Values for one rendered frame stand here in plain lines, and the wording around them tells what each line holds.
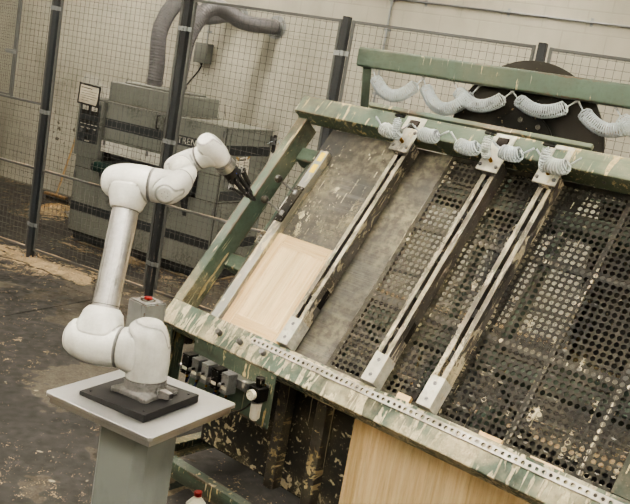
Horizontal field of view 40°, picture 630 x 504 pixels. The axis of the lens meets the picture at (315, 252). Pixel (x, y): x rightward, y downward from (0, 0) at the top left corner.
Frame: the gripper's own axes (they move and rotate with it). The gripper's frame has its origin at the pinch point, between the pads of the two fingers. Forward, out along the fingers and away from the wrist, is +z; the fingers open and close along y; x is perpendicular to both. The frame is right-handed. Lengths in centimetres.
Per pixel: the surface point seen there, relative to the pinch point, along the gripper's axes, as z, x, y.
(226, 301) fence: 11, 15, 48
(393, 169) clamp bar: 8, 58, -36
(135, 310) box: -9, -8, 73
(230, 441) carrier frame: 64, 17, 96
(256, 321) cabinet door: 14, 34, 51
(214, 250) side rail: 10.1, -9.2, 27.9
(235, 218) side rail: 10.0, -9.6, 9.2
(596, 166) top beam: 5, 144, -56
